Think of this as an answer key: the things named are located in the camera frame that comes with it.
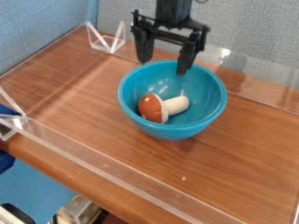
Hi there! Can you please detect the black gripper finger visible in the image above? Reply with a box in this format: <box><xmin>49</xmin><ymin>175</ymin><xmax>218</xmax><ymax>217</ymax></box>
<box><xmin>134</xmin><ymin>27</ymin><xmax>155</xmax><ymax>63</ymax></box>
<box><xmin>177</xmin><ymin>31</ymin><xmax>201</xmax><ymax>76</ymax></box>

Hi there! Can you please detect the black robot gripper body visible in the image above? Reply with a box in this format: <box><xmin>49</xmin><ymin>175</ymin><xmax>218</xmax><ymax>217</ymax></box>
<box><xmin>131</xmin><ymin>0</ymin><xmax>211</xmax><ymax>52</ymax></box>

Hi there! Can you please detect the brown and white toy mushroom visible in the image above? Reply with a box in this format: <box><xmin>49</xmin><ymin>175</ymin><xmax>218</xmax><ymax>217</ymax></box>
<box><xmin>138</xmin><ymin>93</ymin><xmax>190</xmax><ymax>123</ymax></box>

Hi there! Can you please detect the blue bowl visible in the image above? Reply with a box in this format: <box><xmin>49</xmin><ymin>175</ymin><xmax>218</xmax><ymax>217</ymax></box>
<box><xmin>118</xmin><ymin>60</ymin><xmax>227</xmax><ymax>140</ymax></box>

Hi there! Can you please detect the clear acrylic back barrier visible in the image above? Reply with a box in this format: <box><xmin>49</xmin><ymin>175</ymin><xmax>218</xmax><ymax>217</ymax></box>
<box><xmin>117</xmin><ymin>29</ymin><xmax>299</xmax><ymax>116</ymax></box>

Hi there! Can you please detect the clear acrylic barrier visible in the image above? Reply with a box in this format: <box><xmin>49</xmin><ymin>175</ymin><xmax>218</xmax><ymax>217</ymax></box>
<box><xmin>117</xmin><ymin>29</ymin><xmax>299</xmax><ymax>116</ymax></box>
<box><xmin>7</xmin><ymin>117</ymin><xmax>246</xmax><ymax>224</ymax></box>

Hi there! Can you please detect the clear acrylic front barrier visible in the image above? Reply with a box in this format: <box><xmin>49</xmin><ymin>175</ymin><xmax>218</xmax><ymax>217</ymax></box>
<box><xmin>7</xmin><ymin>117</ymin><xmax>246</xmax><ymax>224</ymax></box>

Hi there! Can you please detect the blue cloth object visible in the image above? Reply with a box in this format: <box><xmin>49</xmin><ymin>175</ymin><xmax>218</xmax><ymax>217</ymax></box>
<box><xmin>0</xmin><ymin>103</ymin><xmax>22</xmax><ymax>175</ymax></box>

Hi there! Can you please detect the black and white object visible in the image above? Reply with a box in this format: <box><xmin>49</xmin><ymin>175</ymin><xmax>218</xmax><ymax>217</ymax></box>
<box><xmin>0</xmin><ymin>203</ymin><xmax>37</xmax><ymax>224</ymax></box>

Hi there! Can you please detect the clear acrylic corner bracket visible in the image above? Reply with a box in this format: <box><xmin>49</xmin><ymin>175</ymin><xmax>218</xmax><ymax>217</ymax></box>
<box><xmin>86</xmin><ymin>21</ymin><xmax>127</xmax><ymax>53</ymax></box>

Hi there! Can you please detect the clear acrylic left bracket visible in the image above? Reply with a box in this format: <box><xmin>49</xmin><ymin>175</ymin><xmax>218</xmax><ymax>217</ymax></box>
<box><xmin>0</xmin><ymin>87</ymin><xmax>29</xmax><ymax>141</ymax></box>

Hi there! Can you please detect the metal table frame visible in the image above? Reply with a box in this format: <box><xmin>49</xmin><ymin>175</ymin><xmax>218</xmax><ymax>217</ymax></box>
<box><xmin>49</xmin><ymin>195</ymin><xmax>103</xmax><ymax>224</ymax></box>

